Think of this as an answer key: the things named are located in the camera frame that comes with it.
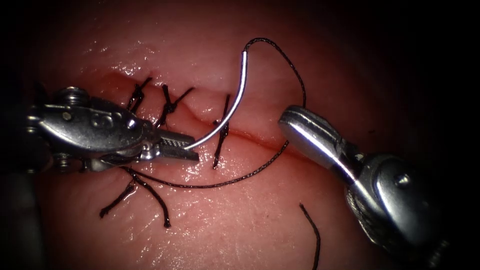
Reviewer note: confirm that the left arm needle driver jaw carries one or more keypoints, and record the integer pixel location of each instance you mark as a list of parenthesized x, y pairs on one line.
[(176, 153)]

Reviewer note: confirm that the left arm needle driver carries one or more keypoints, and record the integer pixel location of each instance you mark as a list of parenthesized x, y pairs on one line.
[(93, 127)]

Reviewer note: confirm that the black thread piece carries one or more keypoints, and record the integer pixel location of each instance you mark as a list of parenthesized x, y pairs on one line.
[(317, 232)]

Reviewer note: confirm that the right arm needle driver jaw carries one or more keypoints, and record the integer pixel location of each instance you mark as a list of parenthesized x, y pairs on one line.
[(322, 131), (303, 144)]

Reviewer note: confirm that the right arm needle driver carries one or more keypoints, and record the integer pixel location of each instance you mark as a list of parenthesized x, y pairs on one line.
[(393, 202)]

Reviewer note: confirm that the tissue pad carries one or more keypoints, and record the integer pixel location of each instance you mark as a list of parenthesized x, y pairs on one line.
[(232, 225)]

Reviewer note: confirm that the black stitching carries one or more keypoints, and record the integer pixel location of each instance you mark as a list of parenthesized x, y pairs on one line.
[(169, 107)]

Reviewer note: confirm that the curved steel needle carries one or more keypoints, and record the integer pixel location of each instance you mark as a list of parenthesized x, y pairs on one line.
[(240, 97)]

